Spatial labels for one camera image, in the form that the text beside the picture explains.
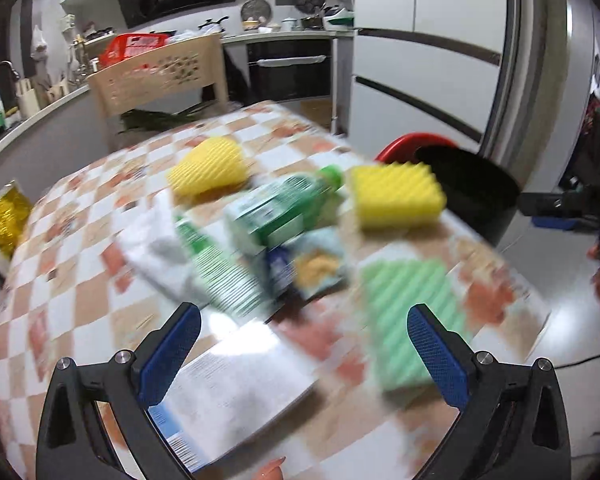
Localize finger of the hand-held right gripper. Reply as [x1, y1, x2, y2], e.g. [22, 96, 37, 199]
[530, 216, 581, 232]
[519, 191, 581, 218]

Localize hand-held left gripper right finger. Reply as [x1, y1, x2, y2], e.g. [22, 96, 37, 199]
[406, 302, 573, 480]

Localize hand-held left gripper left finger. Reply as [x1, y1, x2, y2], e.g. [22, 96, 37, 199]
[35, 301, 202, 480]

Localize white packet with blue label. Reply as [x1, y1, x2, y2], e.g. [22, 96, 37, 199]
[147, 340, 326, 473]

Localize black round bin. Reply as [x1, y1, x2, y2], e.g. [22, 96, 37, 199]
[412, 145, 523, 248]

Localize green-capped detergent bottle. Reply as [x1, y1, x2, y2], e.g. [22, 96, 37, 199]
[225, 165, 346, 256]

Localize yellow foam net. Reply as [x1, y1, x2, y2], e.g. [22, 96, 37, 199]
[167, 136, 251, 196]

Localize green ridged sponge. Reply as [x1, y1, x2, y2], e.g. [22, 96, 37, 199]
[357, 257, 473, 393]

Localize green striped packet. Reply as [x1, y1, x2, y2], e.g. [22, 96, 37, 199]
[175, 215, 276, 321]

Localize white plastic bag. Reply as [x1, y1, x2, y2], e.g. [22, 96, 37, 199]
[117, 195, 221, 306]

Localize yellow ridged sponge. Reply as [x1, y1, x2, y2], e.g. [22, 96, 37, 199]
[347, 162, 448, 231]

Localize blue and yellow packet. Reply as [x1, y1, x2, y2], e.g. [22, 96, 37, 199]
[265, 227, 351, 296]

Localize red plastic stool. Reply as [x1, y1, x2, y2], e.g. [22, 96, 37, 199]
[375, 132, 461, 163]

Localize white refrigerator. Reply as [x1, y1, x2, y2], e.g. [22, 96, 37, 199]
[350, 0, 523, 146]

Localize gold foil packet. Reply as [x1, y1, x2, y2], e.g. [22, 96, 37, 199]
[0, 182, 33, 261]

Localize green onions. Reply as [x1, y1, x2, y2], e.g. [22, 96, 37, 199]
[120, 102, 216, 133]

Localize cardboard box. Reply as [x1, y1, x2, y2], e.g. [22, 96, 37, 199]
[300, 97, 333, 128]

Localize green and white appliance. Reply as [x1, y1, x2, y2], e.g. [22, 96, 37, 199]
[322, 5, 356, 28]

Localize black built-in oven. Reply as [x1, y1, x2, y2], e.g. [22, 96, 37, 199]
[246, 39, 333, 103]

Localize red plastic basket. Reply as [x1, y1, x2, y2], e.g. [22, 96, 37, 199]
[98, 32, 170, 68]

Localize hanging clear plastic bag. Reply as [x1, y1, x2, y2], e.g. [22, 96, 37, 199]
[30, 25, 48, 73]

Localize grey round steamer rack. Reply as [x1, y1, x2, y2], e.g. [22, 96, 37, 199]
[241, 0, 272, 21]

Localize grey sliding door frame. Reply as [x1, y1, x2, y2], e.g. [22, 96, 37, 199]
[480, 0, 596, 191]

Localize black cable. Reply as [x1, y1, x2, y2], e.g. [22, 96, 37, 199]
[555, 347, 600, 368]

